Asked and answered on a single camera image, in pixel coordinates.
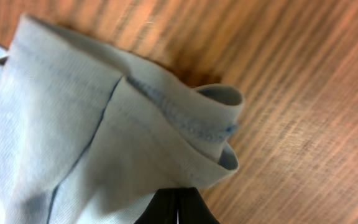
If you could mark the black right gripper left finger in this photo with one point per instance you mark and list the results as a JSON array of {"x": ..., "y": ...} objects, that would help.
[{"x": 162, "y": 209}]

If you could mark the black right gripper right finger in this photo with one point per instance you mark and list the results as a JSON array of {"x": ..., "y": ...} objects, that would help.
[{"x": 192, "y": 208}]

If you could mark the light blue printed t-shirt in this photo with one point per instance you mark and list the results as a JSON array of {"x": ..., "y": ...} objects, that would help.
[{"x": 89, "y": 132}]

